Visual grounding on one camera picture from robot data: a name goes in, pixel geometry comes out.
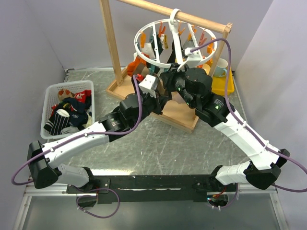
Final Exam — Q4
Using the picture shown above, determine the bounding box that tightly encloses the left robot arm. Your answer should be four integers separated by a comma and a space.
28, 93, 170, 193

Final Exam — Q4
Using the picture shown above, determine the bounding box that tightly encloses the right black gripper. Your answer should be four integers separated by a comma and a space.
160, 62, 196, 109

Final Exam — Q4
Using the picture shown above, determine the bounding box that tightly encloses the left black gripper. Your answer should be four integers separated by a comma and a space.
130, 89, 169, 128

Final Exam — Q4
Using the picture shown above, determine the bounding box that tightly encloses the navy striped sock in basket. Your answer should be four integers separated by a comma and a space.
44, 109, 70, 136

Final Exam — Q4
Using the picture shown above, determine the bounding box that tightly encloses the aluminium rail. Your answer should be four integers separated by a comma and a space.
23, 177, 70, 197

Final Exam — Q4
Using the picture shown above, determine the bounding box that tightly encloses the argyle tan sock in basket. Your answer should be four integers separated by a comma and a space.
58, 89, 74, 101

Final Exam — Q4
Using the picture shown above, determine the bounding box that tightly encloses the black brown sock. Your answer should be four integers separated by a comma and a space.
157, 80, 172, 100

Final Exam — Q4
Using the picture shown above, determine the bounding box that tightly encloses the yellow plastic tray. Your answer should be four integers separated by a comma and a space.
212, 69, 235, 96

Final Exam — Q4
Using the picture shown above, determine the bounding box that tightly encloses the orange sock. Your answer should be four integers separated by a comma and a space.
127, 55, 147, 77

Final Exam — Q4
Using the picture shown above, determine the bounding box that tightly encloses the white plastic laundry basket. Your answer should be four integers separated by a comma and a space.
40, 80, 95, 140

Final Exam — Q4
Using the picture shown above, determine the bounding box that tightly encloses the dark green dotted sock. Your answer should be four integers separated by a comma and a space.
158, 46, 169, 63

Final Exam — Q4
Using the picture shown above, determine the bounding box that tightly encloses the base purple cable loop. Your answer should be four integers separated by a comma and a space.
76, 188, 120, 219

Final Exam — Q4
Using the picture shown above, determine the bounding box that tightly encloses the red sock in basket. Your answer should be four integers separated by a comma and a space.
51, 90, 92, 115

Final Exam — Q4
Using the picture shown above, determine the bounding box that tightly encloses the wooden hanger rack frame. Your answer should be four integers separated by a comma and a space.
99, 0, 233, 133

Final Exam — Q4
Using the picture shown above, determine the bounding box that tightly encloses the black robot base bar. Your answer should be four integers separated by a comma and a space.
66, 174, 238, 204

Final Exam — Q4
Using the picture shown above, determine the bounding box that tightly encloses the pale green mug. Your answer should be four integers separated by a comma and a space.
213, 58, 228, 77

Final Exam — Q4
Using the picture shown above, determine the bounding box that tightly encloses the white round clip hanger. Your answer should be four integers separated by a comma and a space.
134, 9, 218, 69

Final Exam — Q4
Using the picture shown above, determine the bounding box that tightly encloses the navy patterned sock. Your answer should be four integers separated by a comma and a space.
54, 97, 88, 114

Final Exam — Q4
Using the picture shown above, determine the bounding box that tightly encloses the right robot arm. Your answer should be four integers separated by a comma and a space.
160, 64, 287, 191

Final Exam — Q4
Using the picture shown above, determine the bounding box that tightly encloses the tan brown ribbed sock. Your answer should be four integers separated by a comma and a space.
133, 63, 158, 82

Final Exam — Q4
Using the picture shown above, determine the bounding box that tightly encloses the white small sock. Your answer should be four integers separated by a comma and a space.
141, 43, 155, 59

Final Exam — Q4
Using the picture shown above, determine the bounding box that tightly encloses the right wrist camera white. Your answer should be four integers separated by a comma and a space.
177, 47, 204, 72

